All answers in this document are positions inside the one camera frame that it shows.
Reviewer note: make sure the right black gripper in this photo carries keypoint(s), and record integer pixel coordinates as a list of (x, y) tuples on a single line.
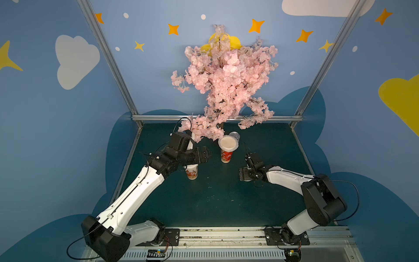
[(253, 161)]

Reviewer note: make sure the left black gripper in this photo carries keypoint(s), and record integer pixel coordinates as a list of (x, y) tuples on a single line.
[(198, 155)]

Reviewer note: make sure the red paper cup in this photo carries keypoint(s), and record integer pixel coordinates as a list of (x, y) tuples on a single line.
[(226, 156), (192, 171)]

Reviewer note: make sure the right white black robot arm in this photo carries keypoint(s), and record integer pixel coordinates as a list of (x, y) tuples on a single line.
[(323, 202)]

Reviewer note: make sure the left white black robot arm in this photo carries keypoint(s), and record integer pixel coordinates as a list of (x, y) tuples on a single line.
[(109, 234)]

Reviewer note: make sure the pink cherry blossom tree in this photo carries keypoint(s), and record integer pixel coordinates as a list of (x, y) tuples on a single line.
[(229, 75)]

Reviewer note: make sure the right circuit board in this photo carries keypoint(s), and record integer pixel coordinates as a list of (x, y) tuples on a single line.
[(292, 255)]

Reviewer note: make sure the circuit board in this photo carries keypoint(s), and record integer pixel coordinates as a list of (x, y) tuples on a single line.
[(155, 254), (292, 255)]

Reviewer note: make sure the left circuit board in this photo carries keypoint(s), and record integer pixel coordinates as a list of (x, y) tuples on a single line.
[(155, 254)]

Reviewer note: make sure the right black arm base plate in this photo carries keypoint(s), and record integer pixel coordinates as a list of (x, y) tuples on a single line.
[(271, 237)]

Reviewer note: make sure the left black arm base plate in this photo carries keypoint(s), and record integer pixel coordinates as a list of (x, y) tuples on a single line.
[(172, 236)]

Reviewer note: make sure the aluminium front rail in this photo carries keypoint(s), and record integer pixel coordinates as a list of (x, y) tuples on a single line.
[(248, 244)]

